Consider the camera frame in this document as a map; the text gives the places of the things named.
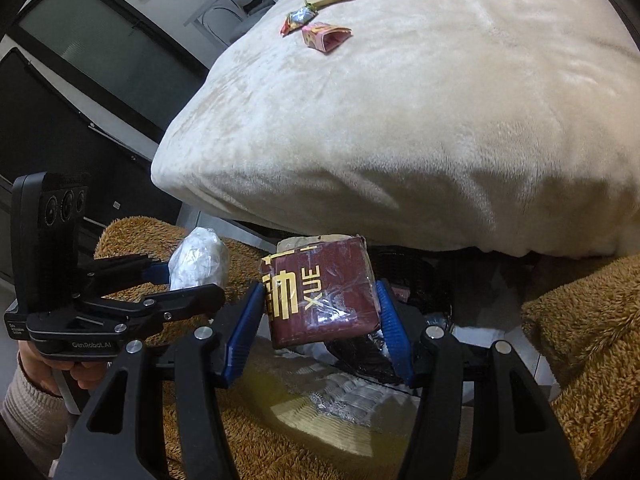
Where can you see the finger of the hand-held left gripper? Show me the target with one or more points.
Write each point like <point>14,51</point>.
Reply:
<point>185,300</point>
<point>157,273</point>

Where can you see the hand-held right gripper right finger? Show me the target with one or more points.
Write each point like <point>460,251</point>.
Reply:
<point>395,330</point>

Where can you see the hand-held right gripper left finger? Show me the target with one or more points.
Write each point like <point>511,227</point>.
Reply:
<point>245,327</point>

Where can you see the white plastic bag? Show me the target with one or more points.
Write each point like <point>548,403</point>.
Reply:
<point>197,260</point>

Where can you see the black bagged trash bin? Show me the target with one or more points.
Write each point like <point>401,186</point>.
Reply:
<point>360,356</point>

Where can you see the dark red snack packet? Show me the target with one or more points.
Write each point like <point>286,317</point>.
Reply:
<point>325,300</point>

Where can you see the person's left hand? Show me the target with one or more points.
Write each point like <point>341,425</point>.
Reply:
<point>40,372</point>

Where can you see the white lace cloth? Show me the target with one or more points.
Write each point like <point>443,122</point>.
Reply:
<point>345,395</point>

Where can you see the brown fluffy cloth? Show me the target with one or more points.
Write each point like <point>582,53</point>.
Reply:
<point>575,335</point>

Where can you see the white chair with grey cushion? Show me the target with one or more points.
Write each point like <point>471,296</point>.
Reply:
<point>235,5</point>

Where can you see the pink yellow snack wrapper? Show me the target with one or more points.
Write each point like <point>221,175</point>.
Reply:
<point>325,37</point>

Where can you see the colourful candy wrapper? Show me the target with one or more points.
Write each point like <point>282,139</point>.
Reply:
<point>299,20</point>

